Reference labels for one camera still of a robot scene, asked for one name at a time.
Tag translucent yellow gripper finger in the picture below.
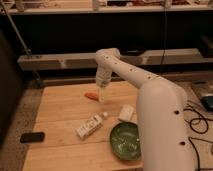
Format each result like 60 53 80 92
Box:
98 88 106 103

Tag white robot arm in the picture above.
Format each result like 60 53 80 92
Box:
95 48 195 171

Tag green ceramic bowl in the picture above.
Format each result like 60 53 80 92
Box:
109 122 141 161

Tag small white box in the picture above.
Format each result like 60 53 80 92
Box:
118 105 134 121

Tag white milk carton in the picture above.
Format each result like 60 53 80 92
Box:
76 112 108 140

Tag wooden table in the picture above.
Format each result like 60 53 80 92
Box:
23 82 143 171

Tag diagonal metal pole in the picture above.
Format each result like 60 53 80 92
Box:
0 0 43 88

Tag black smartphone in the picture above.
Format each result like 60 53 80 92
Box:
20 132 45 143

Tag grey metal shelf beam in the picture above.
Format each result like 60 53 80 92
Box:
17 48 213 71

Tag upper wooden shelf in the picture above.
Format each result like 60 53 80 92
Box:
0 0 213 14

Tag black floor cable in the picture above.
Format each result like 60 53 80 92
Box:
182 103 213 171

